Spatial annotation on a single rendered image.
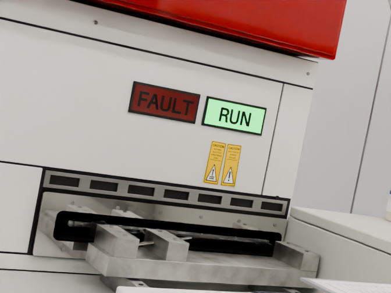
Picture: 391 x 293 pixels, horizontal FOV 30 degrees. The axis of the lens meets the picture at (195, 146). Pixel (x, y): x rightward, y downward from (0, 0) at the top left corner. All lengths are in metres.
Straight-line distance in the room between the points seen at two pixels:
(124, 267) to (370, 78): 2.46
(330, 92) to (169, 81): 2.13
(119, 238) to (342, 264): 0.37
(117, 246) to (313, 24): 0.49
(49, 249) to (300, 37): 0.52
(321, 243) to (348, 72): 2.11
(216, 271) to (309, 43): 0.40
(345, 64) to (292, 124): 2.01
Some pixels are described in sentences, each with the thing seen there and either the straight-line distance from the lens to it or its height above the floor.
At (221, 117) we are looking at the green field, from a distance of 1.19.
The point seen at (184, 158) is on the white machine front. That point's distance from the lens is 1.17.
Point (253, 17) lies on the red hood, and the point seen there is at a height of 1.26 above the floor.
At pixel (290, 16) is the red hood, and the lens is 1.19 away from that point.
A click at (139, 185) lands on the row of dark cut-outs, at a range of 1.14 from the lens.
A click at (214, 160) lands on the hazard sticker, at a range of 1.19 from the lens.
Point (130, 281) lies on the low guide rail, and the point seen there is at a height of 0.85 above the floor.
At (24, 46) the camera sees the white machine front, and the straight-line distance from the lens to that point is 1.06.
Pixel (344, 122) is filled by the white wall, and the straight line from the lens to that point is 3.29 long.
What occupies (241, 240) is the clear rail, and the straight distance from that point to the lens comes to 1.25.
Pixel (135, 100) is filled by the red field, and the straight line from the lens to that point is 1.12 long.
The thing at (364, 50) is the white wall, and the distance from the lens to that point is 3.33.
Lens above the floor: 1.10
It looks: 3 degrees down
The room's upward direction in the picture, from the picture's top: 11 degrees clockwise
